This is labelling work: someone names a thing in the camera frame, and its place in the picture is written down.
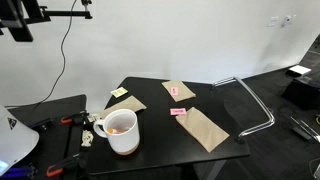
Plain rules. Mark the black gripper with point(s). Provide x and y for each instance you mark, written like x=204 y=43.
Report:
x=16 y=16

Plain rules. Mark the orange marker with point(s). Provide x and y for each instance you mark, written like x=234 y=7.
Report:
x=115 y=130

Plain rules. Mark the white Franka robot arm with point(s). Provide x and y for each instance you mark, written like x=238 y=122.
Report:
x=16 y=140

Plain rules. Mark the white ceramic mug cup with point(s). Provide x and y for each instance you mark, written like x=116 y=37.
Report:
x=123 y=138

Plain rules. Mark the dark blue clamp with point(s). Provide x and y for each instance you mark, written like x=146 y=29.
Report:
x=41 y=124

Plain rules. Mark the yellow-green sticky note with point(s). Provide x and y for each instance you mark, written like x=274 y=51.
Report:
x=119 y=92

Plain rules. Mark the black perforated breadboard table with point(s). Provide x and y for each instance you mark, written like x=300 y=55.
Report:
x=50 y=143

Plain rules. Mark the white crumpled cloth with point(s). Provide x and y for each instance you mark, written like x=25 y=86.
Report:
x=87 y=138

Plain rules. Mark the plain brown paper bag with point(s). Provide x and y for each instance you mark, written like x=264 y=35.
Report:
x=131 y=104

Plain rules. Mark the small pink sticky label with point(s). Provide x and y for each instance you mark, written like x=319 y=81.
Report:
x=174 y=91

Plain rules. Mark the brown paper bag pink label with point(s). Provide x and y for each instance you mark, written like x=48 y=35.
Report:
x=183 y=91

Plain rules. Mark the pink sticky note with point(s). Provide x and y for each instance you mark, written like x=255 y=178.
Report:
x=178 y=111

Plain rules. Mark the large brown paper bag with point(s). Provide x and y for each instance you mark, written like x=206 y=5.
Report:
x=203 y=130

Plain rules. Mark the black box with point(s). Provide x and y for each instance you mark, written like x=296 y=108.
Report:
x=301 y=93

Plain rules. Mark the metal floor stand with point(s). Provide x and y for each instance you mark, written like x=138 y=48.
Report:
x=301 y=131

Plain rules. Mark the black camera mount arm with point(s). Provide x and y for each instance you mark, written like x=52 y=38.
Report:
x=66 y=14

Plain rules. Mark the chrome tube chair frame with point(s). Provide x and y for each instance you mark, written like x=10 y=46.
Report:
x=256 y=100

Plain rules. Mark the white wall outlet plate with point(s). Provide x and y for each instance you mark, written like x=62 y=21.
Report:
x=272 y=21

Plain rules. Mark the white wall socket with plug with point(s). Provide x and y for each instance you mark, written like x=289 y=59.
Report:
x=288 y=20

